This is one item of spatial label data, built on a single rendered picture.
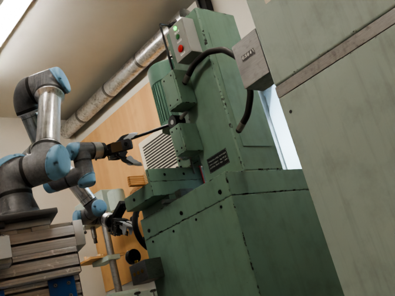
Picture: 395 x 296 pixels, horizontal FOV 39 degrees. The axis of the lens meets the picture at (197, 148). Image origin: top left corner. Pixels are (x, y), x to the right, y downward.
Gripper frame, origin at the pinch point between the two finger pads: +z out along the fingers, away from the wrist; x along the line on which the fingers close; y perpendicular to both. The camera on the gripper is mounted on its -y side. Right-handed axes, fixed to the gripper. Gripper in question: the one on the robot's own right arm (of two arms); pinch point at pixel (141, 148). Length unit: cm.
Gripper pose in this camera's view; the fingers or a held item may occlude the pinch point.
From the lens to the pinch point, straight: 251.4
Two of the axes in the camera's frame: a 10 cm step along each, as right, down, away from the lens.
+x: 1.6, 9.7, -1.7
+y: -6.3, 2.3, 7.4
